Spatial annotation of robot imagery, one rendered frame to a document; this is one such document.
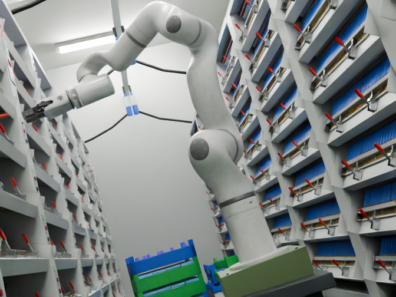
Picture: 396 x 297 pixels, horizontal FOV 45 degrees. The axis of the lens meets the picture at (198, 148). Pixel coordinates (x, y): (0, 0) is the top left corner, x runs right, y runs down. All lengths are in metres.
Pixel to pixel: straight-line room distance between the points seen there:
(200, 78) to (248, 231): 0.49
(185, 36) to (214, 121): 0.28
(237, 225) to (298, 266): 0.21
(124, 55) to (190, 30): 0.30
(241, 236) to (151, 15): 0.77
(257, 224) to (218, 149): 0.25
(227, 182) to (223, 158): 0.08
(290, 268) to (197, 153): 0.42
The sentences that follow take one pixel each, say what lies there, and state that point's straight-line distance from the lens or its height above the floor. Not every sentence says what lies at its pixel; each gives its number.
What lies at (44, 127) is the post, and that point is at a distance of 2.70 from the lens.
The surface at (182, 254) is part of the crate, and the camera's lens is 2.21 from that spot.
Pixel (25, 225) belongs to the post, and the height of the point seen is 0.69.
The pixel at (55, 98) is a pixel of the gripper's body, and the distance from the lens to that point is 1.76.
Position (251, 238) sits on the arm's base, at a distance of 1.42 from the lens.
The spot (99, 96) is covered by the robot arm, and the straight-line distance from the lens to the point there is 1.77.
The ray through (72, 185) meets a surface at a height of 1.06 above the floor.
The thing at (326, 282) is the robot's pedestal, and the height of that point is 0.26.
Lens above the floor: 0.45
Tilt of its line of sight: 11 degrees up
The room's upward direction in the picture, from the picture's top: 16 degrees counter-clockwise
